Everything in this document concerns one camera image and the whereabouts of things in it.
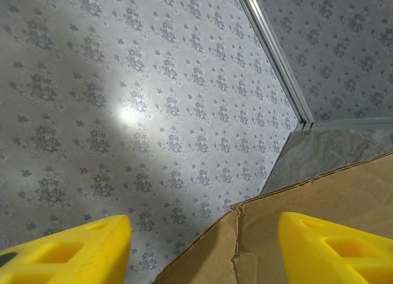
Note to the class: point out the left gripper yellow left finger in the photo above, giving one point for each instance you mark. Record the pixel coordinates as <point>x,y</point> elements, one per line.
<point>61,259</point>

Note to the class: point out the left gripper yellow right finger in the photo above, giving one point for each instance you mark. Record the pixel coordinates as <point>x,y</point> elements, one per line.
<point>337,259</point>

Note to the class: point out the brown cardboard box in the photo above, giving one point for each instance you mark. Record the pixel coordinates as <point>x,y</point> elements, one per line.
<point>261,235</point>

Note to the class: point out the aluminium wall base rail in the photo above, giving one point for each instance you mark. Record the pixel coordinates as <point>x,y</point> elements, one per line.
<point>353,123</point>

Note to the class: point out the aluminium frame post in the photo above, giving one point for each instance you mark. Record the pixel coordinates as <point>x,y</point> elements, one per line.
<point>276,53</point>

